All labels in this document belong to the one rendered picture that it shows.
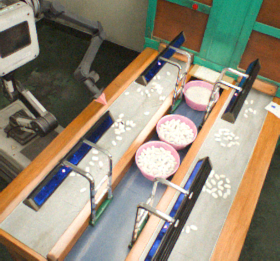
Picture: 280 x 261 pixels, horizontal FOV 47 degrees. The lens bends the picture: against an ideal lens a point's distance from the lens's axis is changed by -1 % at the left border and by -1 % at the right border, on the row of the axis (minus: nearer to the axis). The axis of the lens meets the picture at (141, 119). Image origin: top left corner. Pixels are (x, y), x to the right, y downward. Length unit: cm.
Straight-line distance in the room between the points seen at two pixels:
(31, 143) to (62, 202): 73
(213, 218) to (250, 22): 134
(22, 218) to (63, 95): 189
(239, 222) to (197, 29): 144
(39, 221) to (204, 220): 86
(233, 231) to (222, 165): 43
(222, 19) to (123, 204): 145
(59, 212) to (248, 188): 106
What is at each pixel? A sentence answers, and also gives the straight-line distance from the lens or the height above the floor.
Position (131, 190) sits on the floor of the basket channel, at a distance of 194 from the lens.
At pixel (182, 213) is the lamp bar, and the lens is 142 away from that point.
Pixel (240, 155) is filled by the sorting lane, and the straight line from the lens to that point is 217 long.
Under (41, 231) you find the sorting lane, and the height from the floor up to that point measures 74.
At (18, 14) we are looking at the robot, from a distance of 188.
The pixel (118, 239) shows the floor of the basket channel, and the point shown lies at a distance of 180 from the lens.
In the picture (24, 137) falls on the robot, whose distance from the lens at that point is 243.
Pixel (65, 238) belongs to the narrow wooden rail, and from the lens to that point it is 171.
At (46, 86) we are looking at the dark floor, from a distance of 360.
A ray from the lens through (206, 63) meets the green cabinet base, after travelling 268.
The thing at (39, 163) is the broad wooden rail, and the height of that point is 76.
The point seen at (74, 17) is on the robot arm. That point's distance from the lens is 223.
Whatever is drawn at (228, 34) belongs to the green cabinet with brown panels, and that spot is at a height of 111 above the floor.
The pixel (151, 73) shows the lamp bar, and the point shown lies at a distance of 203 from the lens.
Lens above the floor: 233
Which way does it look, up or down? 46 degrees down
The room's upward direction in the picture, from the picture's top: 7 degrees clockwise
